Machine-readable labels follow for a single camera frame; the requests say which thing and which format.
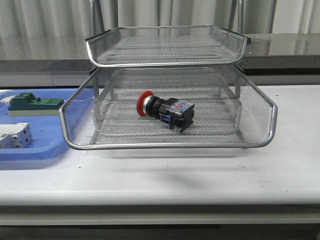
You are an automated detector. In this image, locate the red emergency stop button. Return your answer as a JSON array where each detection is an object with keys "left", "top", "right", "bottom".
[{"left": 136, "top": 90, "right": 195, "bottom": 133}]

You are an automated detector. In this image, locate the silver bottom mesh tray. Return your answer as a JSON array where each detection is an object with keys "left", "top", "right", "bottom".
[{"left": 93, "top": 98, "right": 242, "bottom": 139}]

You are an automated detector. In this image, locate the silver top mesh tray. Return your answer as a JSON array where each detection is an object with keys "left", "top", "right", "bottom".
[{"left": 85, "top": 25, "right": 251, "bottom": 68}]

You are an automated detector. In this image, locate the silver mesh tray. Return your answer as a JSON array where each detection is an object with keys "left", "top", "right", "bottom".
[
  {"left": 59, "top": 65, "right": 278, "bottom": 150},
  {"left": 85, "top": 25, "right": 251, "bottom": 68},
  {"left": 93, "top": 98, "right": 242, "bottom": 139}
]

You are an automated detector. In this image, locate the blue plastic tray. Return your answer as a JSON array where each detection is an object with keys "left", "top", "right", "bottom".
[{"left": 0, "top": 88, "right": 76, "bottom": 161}]

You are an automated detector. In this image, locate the grey metal rack frame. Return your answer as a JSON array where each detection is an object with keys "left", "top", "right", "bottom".
[{"left": 84, "top": 0, "right": 252, "bottom": 149}]

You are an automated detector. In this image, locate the green and beige switch block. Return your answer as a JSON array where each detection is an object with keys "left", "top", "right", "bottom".
[{"left": 8, "top": 92, "right": 64, "bottom": 116}]

